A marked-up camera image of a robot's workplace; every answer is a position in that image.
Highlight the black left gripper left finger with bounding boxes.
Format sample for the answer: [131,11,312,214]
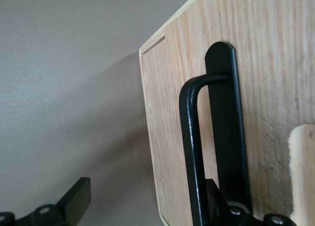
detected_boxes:
[0,177,92,226]

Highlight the light wooden drawer front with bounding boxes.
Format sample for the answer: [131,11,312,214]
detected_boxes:
[141,0,315,226]

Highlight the pale beige fuzzy piece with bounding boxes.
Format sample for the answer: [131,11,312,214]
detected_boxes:
[287,124,315,226]

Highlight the black metal drawer handle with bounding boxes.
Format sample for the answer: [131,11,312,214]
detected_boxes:
[179,41,253,226]

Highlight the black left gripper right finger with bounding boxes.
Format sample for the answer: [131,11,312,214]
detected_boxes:
[205,178,295,226]

